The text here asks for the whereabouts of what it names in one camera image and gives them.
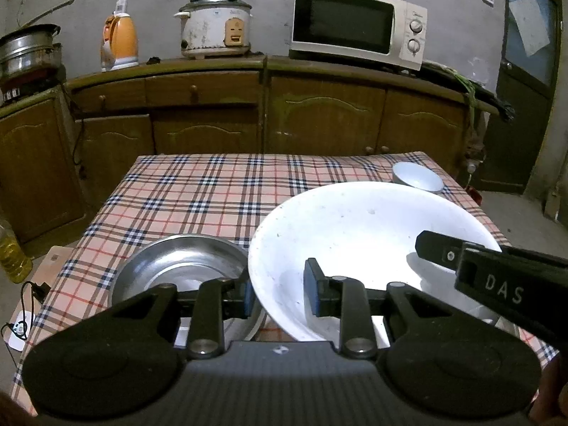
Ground white microwave oven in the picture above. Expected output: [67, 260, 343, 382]
[289, 0, 429, 72]

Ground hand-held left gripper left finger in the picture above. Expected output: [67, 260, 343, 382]
[111, 271, 256, 361]

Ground cooking oil bottle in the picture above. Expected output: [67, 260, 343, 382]
[0, 217, 34, 284]

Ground gas stove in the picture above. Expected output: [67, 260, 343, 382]
[0, 69, 63, 104]

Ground green onions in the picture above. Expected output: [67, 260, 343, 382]
[437, 66, 482, 116]

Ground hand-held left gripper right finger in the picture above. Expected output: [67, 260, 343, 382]
[304, 257, 449, 360]

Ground paper sheet on door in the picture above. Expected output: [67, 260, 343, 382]
[509, 0, 552, 58]

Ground wooden single-door cabinet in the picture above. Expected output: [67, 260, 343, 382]
[0, 89, 87, 245]

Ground steel bowl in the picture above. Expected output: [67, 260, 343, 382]
[108, 234, 251, 320]

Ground dark wooden door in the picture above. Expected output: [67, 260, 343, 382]
[479, 0, 568, 196]

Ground white power strip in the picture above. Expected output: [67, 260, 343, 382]
[6, 310, 37, 352]

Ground white rice cooker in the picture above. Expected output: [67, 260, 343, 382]
[174, 0, 253, 59]

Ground orange electric kettle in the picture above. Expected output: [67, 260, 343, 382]
[100, 11, 140, 72]

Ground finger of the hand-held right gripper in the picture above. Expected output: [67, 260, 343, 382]
[415, 230, 466, 272]

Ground wooden cabinet with drawers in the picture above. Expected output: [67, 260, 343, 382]
[64, 58, 267, 214]

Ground steel plate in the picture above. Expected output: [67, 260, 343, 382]
[174, 306, 268, 348]

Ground wooden two-door cabinet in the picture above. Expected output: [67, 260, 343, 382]
[264, 55, 498, 174]

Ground small white bowl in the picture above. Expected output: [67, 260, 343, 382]
[392, 162, 444, 195]

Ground steel steamer pot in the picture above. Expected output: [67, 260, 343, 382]
[0, 23, 63, 78]

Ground person's right hand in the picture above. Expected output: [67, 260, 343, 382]
[529, 355, 568, 426]

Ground large white bowl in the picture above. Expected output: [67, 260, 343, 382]
[247, 181, 504, 343]

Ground plaid tablecloth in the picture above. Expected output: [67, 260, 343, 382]
[11, 152, 560, 413]

